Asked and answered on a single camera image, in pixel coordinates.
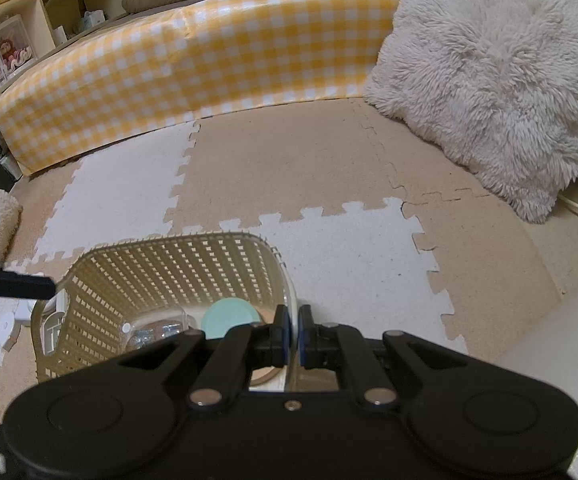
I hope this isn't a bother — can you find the white round tape measure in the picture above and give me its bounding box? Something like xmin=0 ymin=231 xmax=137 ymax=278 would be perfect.
xmin=0 ymin=312 xmax=31 ymax=351

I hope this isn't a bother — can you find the yellow checkered bed cover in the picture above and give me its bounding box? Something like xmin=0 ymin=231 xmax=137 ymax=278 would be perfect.
xmin=0 ymin=0 xmax=400 ymax=174

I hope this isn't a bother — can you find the clear box of screws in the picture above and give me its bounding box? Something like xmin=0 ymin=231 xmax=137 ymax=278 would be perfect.
xmin=120 ymin=307 xmax=190 ymax=353

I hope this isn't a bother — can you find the doll in clear case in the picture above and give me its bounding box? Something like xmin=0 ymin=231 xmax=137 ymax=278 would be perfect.
xmin=0 ymin=14 xmax=36 ymax=79

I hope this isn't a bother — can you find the wooden wall shelf unit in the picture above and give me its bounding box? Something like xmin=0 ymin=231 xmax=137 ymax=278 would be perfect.
xmin=0 ymin=0 xmax=145 ymax=122

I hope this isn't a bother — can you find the cream plastic woven basket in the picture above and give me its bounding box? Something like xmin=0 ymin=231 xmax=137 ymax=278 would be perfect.
xmin=31 ymin=232 xmax=298 ymax=382

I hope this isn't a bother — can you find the mint green round tin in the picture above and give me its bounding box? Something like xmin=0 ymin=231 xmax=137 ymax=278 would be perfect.
xmin=201 ymin=297 xmax=261 ymax=339

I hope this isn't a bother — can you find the right fluffy white cushion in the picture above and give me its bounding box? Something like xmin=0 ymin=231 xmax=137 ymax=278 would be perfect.
xmin=364 ymin=0 xmax=578 ymax=223

